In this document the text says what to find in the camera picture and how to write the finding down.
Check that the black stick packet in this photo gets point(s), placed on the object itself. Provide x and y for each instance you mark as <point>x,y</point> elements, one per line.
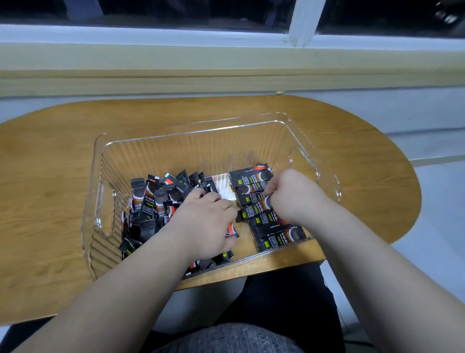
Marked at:
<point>252,211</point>

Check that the person's right forearm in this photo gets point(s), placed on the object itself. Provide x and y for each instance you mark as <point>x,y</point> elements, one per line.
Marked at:
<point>381,287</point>

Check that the row of black sachets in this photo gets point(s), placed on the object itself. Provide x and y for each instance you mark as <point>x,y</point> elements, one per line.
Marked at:
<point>270,232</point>

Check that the person's right hand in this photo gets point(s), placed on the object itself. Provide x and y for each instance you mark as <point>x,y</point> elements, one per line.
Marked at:
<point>298,198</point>

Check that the person's left hand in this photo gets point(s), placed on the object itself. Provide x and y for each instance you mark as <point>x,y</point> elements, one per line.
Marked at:
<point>203,225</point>

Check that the pile of black sachets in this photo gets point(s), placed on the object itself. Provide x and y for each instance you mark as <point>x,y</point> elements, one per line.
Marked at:
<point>149,207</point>

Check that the person's right fingers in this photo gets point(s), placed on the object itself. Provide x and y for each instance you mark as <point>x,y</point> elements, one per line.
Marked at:
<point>278,192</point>

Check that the grey knit sweater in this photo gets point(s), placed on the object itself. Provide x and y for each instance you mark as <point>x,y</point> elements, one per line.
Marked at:
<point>232,340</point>

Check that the person's left forearm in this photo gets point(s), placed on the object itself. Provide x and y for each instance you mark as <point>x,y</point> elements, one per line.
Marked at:
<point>120,291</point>

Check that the clear plastic storage bin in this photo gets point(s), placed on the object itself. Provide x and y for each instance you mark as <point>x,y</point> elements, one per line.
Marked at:
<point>189,149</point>

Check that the person's left fingers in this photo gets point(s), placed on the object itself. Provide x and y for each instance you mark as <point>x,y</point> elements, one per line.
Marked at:
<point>214,203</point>

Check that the beige window sill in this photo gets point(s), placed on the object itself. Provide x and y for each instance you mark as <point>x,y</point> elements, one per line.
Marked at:
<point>218,72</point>

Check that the black trousers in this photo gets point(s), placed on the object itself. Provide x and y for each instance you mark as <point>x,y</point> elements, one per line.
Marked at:
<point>287,298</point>

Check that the white window frame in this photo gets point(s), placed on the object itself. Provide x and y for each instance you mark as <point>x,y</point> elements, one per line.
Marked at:
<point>218,34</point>

